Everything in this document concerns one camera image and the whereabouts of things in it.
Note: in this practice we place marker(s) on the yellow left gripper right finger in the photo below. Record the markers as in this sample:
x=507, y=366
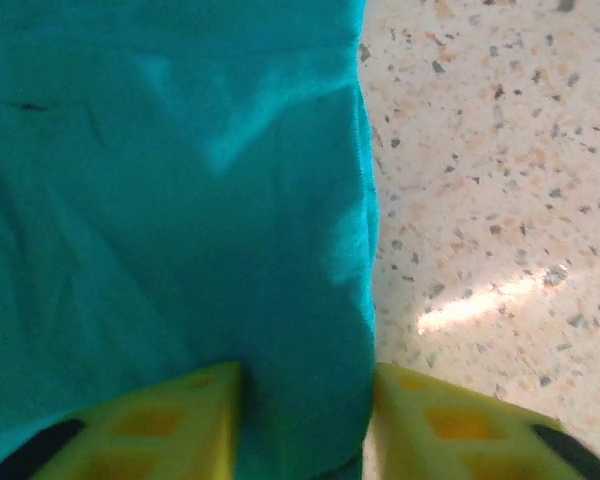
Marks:
x=455, y=430

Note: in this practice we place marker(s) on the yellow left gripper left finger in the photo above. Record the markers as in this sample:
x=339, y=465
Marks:
x=170, y=430

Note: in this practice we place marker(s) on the teal printed t-shirt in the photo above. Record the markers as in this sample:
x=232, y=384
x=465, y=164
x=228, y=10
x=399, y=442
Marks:
x=170, y=200

